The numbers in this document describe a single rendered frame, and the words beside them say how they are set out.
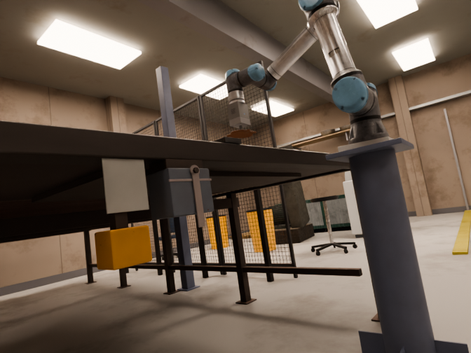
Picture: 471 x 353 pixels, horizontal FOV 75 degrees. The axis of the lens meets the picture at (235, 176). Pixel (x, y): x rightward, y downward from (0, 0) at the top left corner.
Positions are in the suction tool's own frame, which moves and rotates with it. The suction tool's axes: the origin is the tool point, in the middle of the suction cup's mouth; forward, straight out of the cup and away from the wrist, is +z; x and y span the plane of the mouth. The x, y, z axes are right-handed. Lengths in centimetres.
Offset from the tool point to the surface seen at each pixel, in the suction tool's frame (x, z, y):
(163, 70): -157, -131, -108
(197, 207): 21, 33, 60
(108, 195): 16, 28, 81
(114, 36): -266, -233, -130
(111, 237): 18, 37, 82
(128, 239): 18, 38, 79
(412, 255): 59, 60, -9
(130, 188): 16, 26, 76
